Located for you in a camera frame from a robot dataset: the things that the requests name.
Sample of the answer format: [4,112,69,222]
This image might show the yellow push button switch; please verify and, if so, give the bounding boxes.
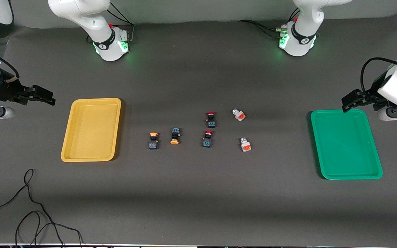
[148,132,160,150]
[170,127,182,145]

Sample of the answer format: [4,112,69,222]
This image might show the red push button switch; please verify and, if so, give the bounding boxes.
[205,111,217,128]
[202,130,214,148]

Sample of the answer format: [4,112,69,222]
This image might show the loose thin black cable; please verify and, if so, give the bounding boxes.
[0,168,83,247]

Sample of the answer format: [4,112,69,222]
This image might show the yellow plastic tray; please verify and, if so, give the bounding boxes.
[61,98,122,162]

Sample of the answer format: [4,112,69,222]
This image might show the dark grey table cover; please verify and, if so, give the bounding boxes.
[0,15,397,247]

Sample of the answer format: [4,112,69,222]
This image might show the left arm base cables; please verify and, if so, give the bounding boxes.
[238,7,301,39]

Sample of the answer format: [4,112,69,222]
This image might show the green plastic tray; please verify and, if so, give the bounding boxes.
[310,109,383,180]

